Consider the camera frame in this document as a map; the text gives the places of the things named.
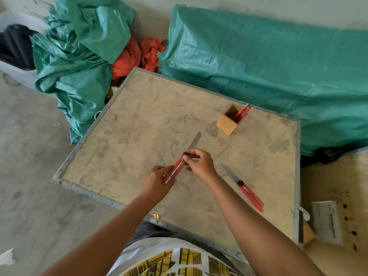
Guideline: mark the person's right hand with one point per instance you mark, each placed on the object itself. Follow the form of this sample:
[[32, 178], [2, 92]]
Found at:
[[202, 166]]

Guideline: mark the person's left hand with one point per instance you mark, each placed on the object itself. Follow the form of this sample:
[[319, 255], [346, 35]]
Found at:
[[153, 185]]

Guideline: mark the person's right thumb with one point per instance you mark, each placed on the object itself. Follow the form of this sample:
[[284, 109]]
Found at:
[[188, 160]]

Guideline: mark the person's left thumb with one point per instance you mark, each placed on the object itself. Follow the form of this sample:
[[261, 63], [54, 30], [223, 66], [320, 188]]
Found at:
[[157, 168]]

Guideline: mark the red utility knife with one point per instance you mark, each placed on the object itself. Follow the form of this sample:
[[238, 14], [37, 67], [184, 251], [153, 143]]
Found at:
[[179, 163], [242, 112], [244, 189]]

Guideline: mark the person's left forearm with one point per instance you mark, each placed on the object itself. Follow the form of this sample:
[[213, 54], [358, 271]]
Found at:
[[95, 241]]

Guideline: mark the person's right forearm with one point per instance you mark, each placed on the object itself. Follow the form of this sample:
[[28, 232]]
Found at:
[[258, 232]]

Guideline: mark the wooden crate with metal edging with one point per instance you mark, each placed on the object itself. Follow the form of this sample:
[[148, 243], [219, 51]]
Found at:
[[184, 158]]

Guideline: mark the small wooden box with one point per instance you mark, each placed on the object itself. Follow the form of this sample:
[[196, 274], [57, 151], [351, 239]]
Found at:
[[228, 122]]

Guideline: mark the person's white printed shirt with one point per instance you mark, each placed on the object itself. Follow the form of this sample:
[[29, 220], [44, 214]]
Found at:
[[172, 260]]

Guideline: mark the orange cloth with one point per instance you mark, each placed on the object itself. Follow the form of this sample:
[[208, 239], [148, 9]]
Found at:
[[135, 56]]

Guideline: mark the green tarp covered bundle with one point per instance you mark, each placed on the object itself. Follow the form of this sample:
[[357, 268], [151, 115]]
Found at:
[[273, 77]]

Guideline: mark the crumpled green tarp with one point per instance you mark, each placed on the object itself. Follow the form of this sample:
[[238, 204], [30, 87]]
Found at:
[[77, 63]]

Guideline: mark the white paper label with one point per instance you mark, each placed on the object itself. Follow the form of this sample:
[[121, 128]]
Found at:
[[326, 222]]

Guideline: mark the plywood crate with paper label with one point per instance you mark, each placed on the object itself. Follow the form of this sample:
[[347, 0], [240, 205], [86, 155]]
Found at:
[[336, 215]]

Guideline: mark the white paper scrap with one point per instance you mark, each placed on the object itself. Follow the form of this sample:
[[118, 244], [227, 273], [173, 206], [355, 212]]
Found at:
[[7, 257]]

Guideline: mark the white plastic tub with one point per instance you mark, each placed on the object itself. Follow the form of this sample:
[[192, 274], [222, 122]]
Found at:
[[17, 48]]

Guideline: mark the black item in tub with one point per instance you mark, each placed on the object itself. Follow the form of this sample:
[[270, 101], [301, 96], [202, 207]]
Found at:
[[15, 45]]

